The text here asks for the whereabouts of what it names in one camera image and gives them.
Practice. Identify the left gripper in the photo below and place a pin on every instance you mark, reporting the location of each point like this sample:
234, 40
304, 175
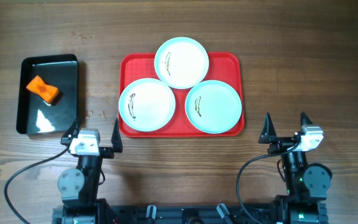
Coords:
105, 151

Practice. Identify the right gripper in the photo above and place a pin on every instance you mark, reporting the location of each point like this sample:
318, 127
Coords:
268, 135

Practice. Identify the white plate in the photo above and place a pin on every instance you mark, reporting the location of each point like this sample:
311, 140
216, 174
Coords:
213, 107
147, 104
181, 62

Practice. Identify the orange sponge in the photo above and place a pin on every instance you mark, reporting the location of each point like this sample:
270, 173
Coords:
47, 92

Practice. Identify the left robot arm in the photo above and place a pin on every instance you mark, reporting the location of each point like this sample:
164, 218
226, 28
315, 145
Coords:
79, 186

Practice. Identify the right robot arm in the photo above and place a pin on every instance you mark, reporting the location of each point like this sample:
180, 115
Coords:
307, 184

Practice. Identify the black water basin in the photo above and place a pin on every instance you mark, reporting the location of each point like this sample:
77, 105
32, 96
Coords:
36, 116

